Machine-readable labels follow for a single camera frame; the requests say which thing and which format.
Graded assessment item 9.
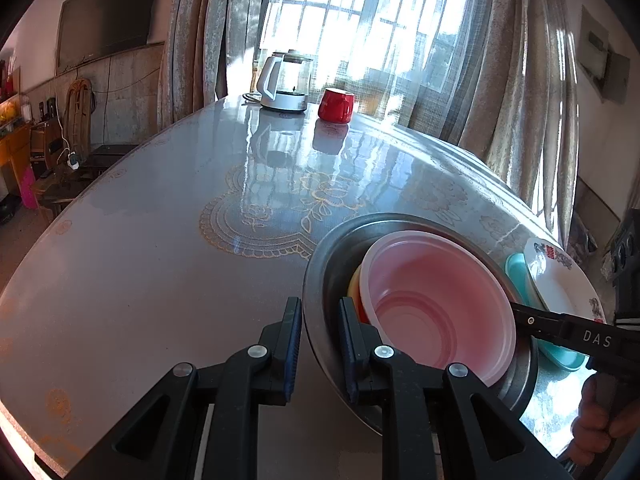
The stainless steel bowl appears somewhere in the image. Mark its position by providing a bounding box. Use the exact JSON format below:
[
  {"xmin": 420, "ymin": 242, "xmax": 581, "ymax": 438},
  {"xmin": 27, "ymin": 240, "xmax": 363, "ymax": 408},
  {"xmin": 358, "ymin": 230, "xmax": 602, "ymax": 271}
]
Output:
[{"xmin": 302, "ymin": 213, "xmax": 540, "ymax": 436}]

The bamboo chair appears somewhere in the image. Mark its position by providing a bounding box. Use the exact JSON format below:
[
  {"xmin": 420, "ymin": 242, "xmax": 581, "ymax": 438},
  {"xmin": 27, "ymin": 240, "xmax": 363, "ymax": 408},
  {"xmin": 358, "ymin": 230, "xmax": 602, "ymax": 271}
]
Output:
[{"xmin": 62, "ymin": 77, "xmax": 96, "ymax": 161}]

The barred window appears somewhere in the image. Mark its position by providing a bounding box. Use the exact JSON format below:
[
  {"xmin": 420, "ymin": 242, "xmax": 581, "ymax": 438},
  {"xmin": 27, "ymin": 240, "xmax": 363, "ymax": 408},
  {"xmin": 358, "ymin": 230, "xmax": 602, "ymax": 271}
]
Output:
[{"xmin": 260, "ymin": 0, "xmax": 476, "ymax": 97}]

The large white dragon print plate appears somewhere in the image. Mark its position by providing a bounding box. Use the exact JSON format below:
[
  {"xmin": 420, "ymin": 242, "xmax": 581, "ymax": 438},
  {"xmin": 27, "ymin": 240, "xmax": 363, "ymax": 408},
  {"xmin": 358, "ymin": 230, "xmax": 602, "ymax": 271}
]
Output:
[{"xmin": 522, "ymin": 236, "xmax": 607, "ymax": 325}]

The wall television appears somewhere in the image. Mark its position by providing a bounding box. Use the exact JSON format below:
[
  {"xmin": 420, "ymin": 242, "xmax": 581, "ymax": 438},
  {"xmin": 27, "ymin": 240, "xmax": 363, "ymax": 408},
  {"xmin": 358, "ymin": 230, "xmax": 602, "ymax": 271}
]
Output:
[{"xmin": 55, "ymin": 0, "xmax": 166, "ymax": 68}]

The red mug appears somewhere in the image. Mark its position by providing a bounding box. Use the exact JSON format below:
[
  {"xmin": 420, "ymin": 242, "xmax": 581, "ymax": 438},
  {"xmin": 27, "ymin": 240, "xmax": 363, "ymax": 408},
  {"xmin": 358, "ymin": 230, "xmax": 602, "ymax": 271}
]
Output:
[{"xmin": 318, "ymin": 87, "xmax": 356, "ymax": 123}]

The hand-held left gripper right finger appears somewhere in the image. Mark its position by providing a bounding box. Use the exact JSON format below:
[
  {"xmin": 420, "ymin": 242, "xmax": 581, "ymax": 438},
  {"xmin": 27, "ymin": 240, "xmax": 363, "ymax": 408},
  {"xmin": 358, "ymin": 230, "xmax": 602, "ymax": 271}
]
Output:
[{"xmin": 339, "ymin": 297, "xmax": 573, "ymax": 480}]

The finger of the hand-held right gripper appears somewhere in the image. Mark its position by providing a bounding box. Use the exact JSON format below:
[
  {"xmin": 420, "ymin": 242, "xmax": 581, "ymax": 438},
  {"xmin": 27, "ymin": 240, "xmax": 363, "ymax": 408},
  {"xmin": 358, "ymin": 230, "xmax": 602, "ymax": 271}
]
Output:
[{"xmin": 510, "ymin": 301, "xmax": 567, "ymax": 346}]

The plastic bag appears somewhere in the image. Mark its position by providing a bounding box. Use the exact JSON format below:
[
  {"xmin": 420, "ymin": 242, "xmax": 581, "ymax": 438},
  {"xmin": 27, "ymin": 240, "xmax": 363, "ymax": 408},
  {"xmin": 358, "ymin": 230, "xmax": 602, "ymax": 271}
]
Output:
[{"xmin": 575, "ymin": 205, "xmax": 617, "ymax": 257}]

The dark low table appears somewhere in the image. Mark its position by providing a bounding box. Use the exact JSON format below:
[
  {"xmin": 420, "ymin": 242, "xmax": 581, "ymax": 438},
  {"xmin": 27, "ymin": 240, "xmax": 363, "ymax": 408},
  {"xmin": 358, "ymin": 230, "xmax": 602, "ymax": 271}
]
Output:
[{"xmin": 80, "ymin": 144, "xmax": 141, "ymax": 177}]

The grey velvet curtain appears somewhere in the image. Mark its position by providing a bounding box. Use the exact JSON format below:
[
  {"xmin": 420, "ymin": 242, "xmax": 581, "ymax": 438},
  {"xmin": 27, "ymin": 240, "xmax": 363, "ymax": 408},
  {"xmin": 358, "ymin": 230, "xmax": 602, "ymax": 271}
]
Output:
[
  {"xmin": 157, "ymin": 0, "xmax": 281, "ymax": 133},
  {"xmin": 440, "ymin": 0, "xmax": 581, "ymax": 231}
]

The person's right hand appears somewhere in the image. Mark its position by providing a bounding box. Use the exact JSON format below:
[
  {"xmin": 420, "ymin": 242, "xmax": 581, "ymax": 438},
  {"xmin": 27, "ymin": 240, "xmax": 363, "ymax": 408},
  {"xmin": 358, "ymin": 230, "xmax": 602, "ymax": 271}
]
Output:
[{"xmin": 571, "ymin": 374, "xmax": 640, "ymax": 468}]

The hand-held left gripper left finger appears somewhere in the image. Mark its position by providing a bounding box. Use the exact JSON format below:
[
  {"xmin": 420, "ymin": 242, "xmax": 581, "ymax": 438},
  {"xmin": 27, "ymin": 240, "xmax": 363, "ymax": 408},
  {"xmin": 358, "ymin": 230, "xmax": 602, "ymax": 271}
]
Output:
[{"xmin": 65, "ymin": 296, "xmax": 304, "ymax": 480}]

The yellow plastic bowl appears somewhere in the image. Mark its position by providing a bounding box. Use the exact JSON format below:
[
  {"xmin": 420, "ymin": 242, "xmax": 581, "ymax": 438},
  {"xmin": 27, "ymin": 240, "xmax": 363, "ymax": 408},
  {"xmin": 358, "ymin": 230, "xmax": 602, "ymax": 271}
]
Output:
[{"xmin": 346, "ymin": 265, "xmax": 371, "ymax": 326}]

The wall electrical box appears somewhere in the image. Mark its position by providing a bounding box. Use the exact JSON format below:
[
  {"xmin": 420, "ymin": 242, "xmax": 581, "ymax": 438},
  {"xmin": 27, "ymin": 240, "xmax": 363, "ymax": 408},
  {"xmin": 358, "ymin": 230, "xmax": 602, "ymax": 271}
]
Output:
[{"xmin": 579, "ymin": 5, "xmax": 631, "ymax": 106}]

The wooden cabinet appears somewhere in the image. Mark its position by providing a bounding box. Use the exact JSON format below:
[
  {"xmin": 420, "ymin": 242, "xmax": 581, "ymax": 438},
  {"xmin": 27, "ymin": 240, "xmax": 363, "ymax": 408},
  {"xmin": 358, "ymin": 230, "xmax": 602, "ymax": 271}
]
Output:
[{"xmin": 0, "ymin": 60, "xmax": 37, "ymax": 211}]

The white glass electric kettle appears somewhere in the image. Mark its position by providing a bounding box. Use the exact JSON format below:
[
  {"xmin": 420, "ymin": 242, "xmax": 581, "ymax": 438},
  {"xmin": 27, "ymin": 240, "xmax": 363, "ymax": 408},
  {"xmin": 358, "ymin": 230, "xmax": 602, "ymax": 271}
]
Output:
[{"xmin": 242, "ymin": 50, "xmax": 315, "ymax": 112}]

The red plastic bowl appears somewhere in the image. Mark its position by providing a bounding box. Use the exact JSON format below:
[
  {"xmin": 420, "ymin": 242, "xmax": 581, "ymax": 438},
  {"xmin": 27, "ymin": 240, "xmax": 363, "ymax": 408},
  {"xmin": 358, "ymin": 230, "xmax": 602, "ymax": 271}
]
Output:
[{"xmin": 359, "ymin": 231, "xmax": 517, "ymax": 390}]

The pink bag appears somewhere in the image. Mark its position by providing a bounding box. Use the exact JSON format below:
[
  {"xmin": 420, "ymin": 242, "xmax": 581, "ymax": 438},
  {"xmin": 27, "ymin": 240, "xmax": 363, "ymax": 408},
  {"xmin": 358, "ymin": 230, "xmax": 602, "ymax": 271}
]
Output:
[{"xmin": 17, "ymin": 167, "xmax": 39, "ymax": 210}]

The teal plastic plate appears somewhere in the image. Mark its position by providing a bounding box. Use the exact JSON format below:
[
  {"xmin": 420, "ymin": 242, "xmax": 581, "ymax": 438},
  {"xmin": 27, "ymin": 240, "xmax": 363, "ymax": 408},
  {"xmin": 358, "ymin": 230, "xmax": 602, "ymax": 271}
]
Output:
[{"xmin": 504, "ymin": 252, "xmax": 588, "ymax": 372}]

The gold lace table mat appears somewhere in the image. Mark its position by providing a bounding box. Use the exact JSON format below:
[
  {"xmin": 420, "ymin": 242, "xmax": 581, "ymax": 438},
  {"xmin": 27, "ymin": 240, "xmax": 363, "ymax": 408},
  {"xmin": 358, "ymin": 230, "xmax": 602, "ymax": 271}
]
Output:
[{"xmin": 197, "ymin": 162, "xmax": 371, "ymax": 261}]

